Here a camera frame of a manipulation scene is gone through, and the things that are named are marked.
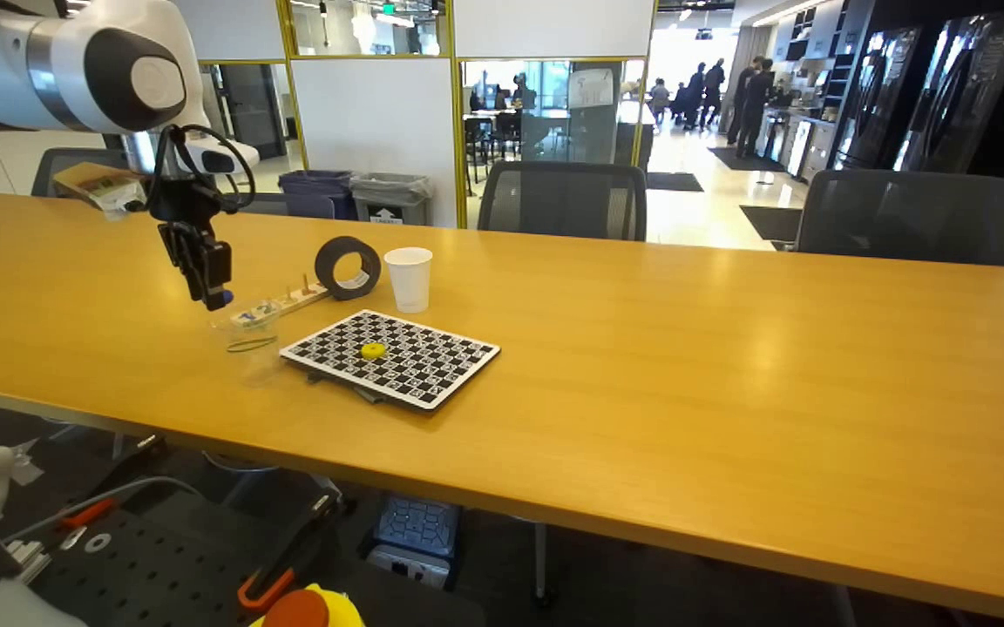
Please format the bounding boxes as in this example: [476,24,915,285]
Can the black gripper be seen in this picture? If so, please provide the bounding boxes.
[146,171,236,314]

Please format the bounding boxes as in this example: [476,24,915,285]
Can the clear plastic cup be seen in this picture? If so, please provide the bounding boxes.
[219,305,282,358]

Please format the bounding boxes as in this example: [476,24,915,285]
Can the white paper cup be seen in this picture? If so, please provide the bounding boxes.
[384,242,435,317]

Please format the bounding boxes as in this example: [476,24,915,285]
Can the black tape roll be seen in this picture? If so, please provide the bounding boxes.
[311,233,384,303]

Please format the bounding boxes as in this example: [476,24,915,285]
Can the dark blue trash bin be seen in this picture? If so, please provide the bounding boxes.
[275,168,363,221]

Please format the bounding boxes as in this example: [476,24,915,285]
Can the gray trash bin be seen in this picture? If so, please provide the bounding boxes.
[348,171,435,231]

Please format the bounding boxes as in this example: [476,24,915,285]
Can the yellow framed glass partition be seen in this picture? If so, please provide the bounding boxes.
[165,0,659,231]

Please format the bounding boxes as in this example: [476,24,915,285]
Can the black white marker checkerboard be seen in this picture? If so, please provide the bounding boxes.
[275,305,503,414]

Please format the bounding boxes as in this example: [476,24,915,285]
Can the orange black clamp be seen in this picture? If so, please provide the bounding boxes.
[233,484,347,621]
[51,498,123,537]

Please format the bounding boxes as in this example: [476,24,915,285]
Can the black perforated breadboard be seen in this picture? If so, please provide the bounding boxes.
[27,509,298,627]

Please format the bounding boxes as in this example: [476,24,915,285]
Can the blue patterned box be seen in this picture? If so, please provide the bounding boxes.
[368,494,463,584]

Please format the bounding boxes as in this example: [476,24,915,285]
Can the yellow red emergency stop button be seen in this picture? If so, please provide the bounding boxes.
[250,580,370,627]

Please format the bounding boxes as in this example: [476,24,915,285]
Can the metal table leg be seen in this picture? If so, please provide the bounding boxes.
[528,517,562,614]

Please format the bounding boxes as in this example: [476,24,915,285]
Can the person in dark clothes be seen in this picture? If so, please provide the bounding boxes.
[673,62,718,135]
[734,56,780,168]

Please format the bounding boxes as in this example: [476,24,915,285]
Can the black refrigerator cabinets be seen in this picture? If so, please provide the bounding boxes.
[825,0,1004,189]

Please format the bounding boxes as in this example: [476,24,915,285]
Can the gray cable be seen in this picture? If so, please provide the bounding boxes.
[8,470,211,544]

